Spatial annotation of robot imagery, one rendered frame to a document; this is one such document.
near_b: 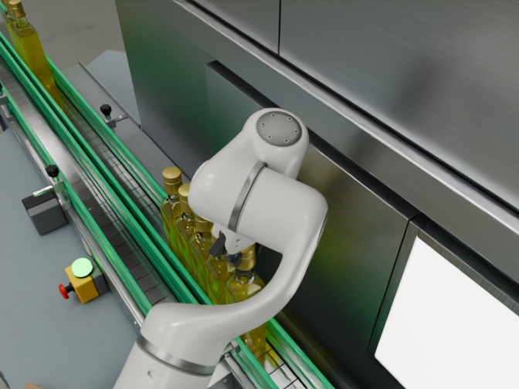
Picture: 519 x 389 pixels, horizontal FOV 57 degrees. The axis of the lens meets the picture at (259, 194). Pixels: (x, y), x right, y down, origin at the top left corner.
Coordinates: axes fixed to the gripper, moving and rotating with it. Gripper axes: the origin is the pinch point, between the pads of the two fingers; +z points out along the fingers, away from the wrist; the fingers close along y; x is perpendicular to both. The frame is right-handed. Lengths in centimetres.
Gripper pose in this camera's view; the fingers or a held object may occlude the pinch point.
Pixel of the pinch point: (244, 248)
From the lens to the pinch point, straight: 75.5
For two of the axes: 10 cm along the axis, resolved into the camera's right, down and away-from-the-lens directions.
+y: -8.0, 4.2, -4.3
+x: 5.8, 7.3, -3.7
